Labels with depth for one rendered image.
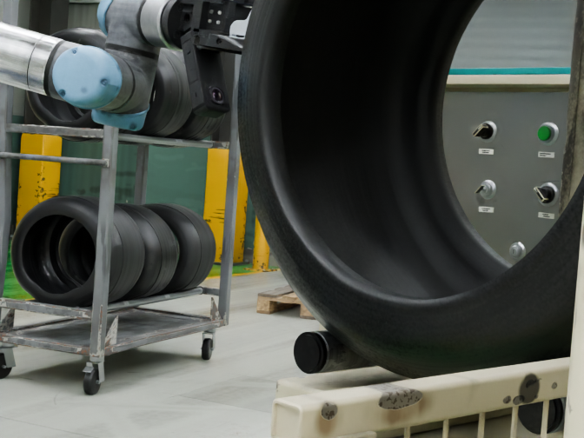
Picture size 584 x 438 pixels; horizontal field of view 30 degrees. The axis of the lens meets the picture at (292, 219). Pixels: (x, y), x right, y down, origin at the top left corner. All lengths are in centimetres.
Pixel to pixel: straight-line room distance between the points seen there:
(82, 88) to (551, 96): 83
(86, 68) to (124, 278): 367
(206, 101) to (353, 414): 94
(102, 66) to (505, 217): 81
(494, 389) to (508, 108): 137
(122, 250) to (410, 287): 371
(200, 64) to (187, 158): 1054
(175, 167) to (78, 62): 1065
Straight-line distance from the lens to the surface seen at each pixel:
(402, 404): 50
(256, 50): 117
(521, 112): 189
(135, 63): 151
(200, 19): 139
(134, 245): 502
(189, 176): 1192
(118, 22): 152
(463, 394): 54
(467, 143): 194
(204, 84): 139
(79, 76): 137
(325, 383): 118
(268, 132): 115
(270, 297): 779
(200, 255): 567
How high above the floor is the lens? 110
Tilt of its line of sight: 3 degrees down
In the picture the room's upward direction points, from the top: 4 degrees clockwise
